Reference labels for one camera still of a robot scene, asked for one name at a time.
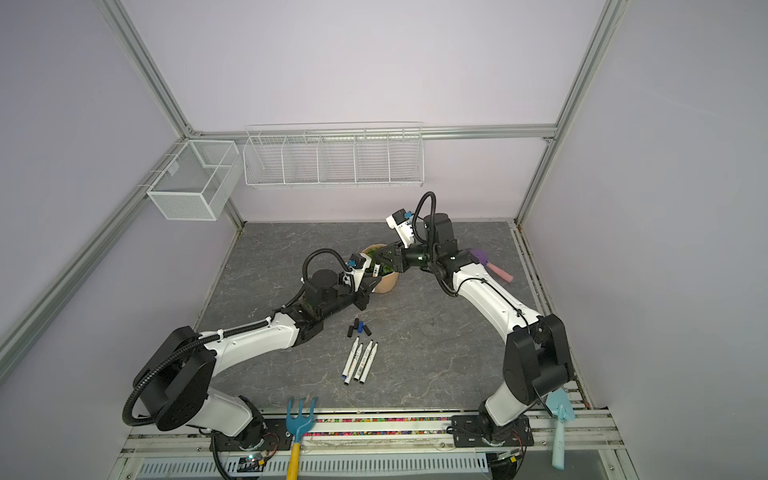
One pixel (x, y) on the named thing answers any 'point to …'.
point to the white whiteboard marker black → (376, 269)
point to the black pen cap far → (350, 331)
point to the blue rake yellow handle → (297, 426)
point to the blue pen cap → (360, 326)
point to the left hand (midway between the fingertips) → (378, 276)
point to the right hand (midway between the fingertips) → (375, 259)
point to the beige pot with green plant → (388, 273)
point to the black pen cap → (366, 329)
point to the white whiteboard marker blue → (347, 366)
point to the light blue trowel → (562, 407)
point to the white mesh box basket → (196, 183)
